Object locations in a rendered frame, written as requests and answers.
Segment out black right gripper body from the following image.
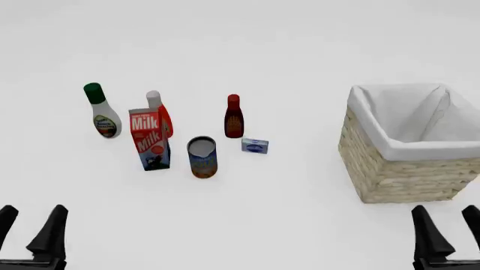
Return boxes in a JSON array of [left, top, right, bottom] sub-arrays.
[[412, 256, 480, 270]]

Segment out red ketchup bottle white cap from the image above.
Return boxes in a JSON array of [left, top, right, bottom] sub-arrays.
[[145, 90, 175, 140]]

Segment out dark red sauce bottle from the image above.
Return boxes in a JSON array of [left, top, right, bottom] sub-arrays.
[[224, 94, 245, 140]]

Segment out wicker basket with white liner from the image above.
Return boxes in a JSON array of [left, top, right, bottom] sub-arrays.
[[337, 82, 480, 205]]

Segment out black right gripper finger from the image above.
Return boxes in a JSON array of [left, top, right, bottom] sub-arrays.
[[411, 205, 457, 261], [461, 205, 480, 251]]

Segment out red and blue milk carton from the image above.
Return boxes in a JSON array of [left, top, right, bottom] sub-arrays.
[[127, 107, 171, 173]]

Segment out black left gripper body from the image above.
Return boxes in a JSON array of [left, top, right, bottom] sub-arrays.
[[0, 256, 68, 270]]

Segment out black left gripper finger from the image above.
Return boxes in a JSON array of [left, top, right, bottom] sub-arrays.
[[25, 204, 69, 261], [0, 205, 20, 250]]

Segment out white bottle with green cap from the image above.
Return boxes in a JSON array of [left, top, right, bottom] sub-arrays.
[[82, 82, 123, 140]]

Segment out printed tin can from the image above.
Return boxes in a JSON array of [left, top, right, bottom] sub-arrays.
[[186, 135, 219, 180]]

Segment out small blue printed box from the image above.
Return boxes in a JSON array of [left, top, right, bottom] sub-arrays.
[[241, 137, 270, 155]]

